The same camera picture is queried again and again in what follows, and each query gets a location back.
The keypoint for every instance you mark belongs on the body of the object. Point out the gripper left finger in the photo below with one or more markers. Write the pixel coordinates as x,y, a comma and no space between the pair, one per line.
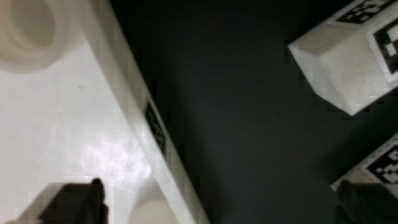
76,206

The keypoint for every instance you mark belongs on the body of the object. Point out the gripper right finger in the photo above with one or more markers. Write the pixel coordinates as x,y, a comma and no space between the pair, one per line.
368,204

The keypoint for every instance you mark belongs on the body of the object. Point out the white square tabletop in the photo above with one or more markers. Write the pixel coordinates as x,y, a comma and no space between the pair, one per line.
82,134

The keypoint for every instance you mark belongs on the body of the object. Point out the white table leg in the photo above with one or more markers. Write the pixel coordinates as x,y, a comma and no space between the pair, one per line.
346,54
377,168

